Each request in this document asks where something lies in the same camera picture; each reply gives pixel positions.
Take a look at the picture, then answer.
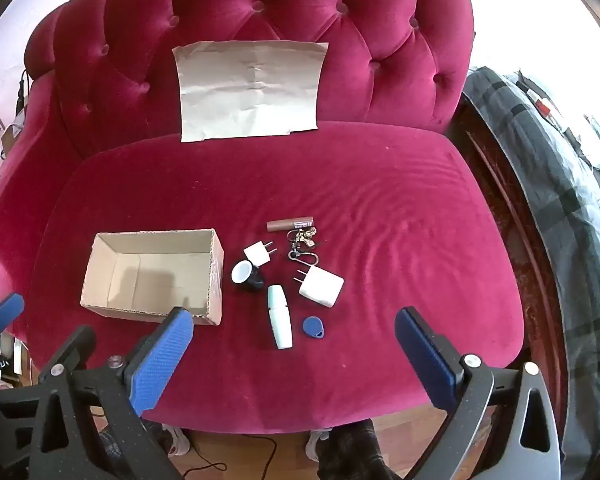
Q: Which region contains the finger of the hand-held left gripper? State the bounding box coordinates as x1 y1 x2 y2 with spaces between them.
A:
36 325 97 378
0 293 25 343

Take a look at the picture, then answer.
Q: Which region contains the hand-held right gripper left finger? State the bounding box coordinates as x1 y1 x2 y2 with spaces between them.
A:
29 306 195 480

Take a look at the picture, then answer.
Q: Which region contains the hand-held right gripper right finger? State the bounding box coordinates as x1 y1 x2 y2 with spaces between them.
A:
395 306 562 480

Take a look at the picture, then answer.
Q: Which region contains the cardboard box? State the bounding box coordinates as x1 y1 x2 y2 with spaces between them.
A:
81 229 225 326

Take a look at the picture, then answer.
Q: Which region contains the blue key fob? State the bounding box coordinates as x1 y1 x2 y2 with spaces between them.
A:
302 315 326 340

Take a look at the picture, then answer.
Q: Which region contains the black jar with white inside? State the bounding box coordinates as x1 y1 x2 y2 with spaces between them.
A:
231 259 265 295

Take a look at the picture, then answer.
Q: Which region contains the large white charger plug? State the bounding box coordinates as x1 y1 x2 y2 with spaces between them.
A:
293 266 345 309

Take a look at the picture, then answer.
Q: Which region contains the white and pale blue bottle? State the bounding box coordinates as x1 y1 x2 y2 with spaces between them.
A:
267 284 294 350

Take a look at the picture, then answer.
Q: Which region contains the small white charger plug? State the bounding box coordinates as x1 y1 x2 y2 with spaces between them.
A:
243 241 277 268

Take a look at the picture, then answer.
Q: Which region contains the keychain with metal carabiner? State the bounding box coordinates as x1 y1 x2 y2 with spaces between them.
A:
286 227 322 265

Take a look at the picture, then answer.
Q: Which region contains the brown lipstick tube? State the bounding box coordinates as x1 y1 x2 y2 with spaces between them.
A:
267 217 315 233

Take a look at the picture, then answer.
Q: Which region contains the person's leg in plaid pants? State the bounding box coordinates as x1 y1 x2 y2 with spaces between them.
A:
317 419 398 480

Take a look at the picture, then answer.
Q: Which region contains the small brown cardboard carton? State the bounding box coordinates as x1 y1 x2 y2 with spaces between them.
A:
1 124 27 152

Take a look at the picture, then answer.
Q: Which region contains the red velvet tufted armchair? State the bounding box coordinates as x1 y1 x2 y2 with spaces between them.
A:
0 0 526 436

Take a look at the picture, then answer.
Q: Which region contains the grey plaid blanket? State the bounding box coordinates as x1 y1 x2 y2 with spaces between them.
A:
462 65 600 480

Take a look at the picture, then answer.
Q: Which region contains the brown paper sheet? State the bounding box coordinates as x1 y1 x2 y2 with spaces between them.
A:
172 40 330 143

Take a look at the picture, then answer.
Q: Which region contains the black floor cable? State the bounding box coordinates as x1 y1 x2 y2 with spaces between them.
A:
177 435 277 477

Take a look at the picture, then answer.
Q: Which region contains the dark wooden bed frame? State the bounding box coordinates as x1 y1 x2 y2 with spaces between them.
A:
447 105 567 411

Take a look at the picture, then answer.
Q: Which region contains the black handled tool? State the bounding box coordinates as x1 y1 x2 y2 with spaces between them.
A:
16 67 32 111

